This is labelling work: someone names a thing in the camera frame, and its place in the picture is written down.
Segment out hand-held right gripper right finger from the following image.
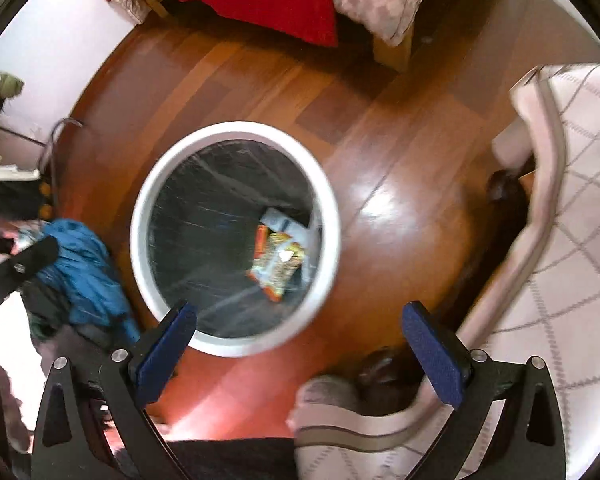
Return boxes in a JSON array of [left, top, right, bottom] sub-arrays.
[[401, 301, 567, 480]]

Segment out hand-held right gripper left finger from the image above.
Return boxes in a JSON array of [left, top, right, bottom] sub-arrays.
[[31, 300, 198, 480]]

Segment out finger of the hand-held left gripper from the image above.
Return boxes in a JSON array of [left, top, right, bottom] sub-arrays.
[[0, 234, 61, 296]]

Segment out white round waste bin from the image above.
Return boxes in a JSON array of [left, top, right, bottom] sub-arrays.
[[130, 121, 342, 358]]

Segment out plaid cloth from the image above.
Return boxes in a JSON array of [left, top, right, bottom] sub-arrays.
[[10, 222, 48, 253]]

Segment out blue jacket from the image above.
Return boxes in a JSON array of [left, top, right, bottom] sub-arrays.
[[30, 219, 141, 346]]

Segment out black hanging garment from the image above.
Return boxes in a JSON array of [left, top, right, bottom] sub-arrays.
[[0, 180, 46, 221]]

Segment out black jacket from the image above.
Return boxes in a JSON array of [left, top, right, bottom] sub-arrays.
[[22, 280, 131, 361]]

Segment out black bin bag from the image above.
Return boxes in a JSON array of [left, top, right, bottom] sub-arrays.
[[147, 140, 323, 338]]

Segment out orange snack wrapper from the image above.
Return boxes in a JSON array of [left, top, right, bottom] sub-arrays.
[[247, 225, 306, 303]]

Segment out metal coat rack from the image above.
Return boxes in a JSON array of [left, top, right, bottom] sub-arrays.
[[37, 117, 83, 171]]

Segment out white paper scrap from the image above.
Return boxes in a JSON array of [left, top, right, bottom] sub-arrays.
[[260, 207, 321, 281]]

